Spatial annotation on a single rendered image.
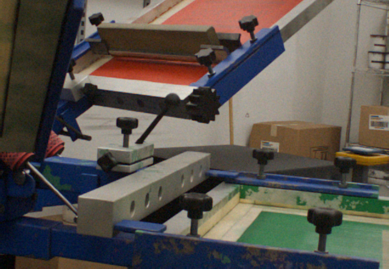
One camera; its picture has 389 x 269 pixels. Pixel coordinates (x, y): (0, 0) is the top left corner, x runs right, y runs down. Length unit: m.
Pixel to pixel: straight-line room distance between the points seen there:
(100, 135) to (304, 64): 2.02
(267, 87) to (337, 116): 0.78
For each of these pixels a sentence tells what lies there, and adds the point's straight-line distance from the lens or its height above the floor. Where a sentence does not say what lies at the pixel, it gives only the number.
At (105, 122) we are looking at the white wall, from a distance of 4.46.
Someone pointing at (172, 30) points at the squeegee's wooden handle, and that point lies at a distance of 1.85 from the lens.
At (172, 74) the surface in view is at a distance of 1.87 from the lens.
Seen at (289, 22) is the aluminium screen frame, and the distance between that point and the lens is 1.87.
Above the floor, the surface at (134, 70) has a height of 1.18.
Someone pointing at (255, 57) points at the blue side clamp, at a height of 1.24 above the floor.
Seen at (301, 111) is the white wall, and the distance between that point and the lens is 5.89.
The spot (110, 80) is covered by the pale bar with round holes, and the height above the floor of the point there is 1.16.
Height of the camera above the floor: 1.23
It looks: 5 degrees down
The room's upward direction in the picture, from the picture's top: 4 degrees clockwise
